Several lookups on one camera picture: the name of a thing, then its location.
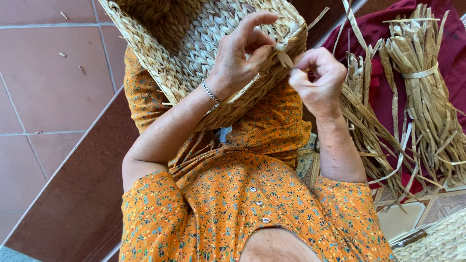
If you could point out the dried straw strand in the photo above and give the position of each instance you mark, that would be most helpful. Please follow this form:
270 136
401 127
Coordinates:
283 56

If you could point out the woven straw basket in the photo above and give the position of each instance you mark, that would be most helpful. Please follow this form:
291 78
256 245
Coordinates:
182 40

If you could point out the person's right hand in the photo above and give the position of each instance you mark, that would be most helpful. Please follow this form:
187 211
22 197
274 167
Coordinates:
322 91

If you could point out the orange floral dress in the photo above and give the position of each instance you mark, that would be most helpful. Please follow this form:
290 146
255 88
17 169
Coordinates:
218 189

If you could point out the woven straw mat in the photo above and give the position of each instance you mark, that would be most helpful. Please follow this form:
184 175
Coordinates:
444 240

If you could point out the loose bundle of dried straw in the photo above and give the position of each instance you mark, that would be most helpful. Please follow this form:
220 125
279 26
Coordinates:
360 112

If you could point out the person's left hand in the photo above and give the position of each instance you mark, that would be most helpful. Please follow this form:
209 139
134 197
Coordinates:
233 65

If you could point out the maroon cloth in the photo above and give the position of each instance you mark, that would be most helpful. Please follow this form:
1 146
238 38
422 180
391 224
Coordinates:
382 91

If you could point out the tied bundle of dried straw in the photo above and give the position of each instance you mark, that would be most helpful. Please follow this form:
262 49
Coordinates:
422 105

